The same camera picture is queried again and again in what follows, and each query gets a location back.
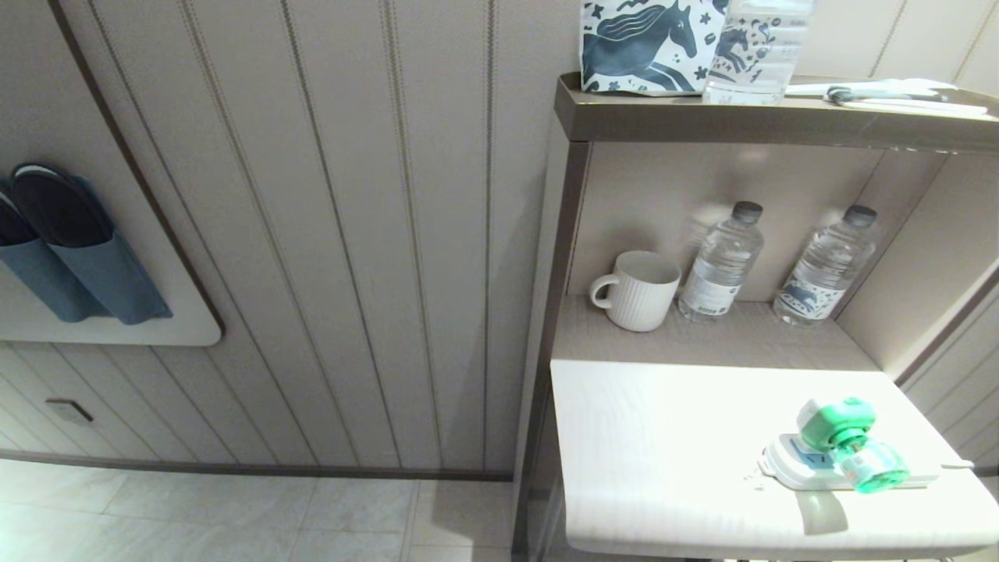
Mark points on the white power strip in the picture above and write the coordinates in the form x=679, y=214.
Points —
x=784, y=468

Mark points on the green mosquito repellent plug-in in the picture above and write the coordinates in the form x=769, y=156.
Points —
x=839, y=421

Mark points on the white ribbed mug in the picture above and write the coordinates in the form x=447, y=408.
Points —
x=644, y=300

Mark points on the clear bottle plain white label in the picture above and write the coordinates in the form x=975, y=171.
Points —
x=718, y=273

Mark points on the beige brown shelf unit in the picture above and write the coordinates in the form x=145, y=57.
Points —
x=702, y=117

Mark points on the horse print tissue box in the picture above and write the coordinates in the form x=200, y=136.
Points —
x=648, y=47

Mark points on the clear bottle horse print label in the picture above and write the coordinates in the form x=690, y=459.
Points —
x=823, y=273

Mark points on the brown baseboard strip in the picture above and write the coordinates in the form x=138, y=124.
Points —
x=234, y=468

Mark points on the large clear horse print bottle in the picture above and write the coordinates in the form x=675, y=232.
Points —
x=761, y=55

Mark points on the blue slipper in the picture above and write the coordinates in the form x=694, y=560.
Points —
x=39, y=281
x=101, y=265

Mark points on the papers and pen on shelf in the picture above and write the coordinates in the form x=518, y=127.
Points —
x=936, y=104

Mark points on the grey wall socket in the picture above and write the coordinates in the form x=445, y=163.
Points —
x=69, y=410

